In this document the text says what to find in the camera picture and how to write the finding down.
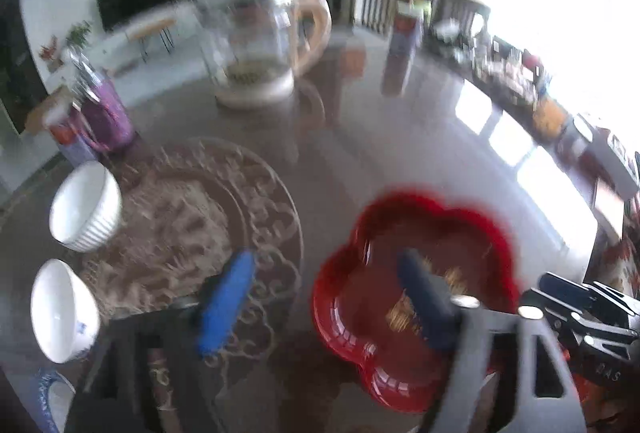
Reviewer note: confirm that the orange fuzzy clothing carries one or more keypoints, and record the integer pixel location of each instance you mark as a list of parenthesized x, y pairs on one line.
[(585, 405)]

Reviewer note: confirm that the floral seat cushion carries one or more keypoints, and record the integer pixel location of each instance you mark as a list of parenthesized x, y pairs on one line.
[(622, 265)]

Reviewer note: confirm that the green potted plant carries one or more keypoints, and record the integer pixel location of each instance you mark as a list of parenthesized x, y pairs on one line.
[(79, 35)]

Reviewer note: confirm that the wooden bench with metal legs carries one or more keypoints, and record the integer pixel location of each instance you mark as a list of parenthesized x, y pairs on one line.
[(150, 25)]

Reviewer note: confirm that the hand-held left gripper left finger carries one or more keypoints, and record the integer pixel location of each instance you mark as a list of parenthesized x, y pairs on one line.
[(225, 303)]

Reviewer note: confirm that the white bowl with blue flowers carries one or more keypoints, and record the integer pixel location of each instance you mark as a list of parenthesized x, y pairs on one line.
[(60, 313)]

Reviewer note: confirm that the silver and red tin can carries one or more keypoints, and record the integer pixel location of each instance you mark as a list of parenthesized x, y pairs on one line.
[(67, 138)]

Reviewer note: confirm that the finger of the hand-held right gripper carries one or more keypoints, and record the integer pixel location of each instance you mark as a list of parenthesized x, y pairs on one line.
[(570, 320), (565, 288)]

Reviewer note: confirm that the white ribbed bowl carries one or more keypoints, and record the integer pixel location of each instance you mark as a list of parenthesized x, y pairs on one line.
[(85, 213)]

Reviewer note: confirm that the white television cabinet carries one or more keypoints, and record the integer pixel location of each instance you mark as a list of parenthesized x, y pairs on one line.
[(120, 48)]

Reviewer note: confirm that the cardboard box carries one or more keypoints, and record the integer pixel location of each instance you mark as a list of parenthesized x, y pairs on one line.
[(42, 110)]

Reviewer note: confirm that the brown flat box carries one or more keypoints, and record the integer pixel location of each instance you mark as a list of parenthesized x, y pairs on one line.
[(607, 208)]

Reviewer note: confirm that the flask with purple knitted cover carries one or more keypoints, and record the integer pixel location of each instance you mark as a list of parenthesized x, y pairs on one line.
[(107, 113)]

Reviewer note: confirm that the glass electric kettle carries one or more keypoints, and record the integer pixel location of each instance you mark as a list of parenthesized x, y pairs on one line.
[(250, 43)]

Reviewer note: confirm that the jar with orange contents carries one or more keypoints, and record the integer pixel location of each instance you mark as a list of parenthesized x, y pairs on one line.
[(548, 118)]

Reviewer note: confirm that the blue patterned bowl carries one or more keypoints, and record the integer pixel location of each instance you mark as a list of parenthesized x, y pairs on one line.
[(52, 398)]

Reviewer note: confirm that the red flowers in vase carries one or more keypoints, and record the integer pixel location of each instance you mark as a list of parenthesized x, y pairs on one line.
[(50, 53)]

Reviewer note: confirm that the red flower-shaped plate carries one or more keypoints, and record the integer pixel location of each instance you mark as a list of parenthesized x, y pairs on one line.
[(365, 313)]

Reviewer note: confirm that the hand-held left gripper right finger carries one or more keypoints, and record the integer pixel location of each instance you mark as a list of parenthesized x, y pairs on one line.
[(425, 303)]

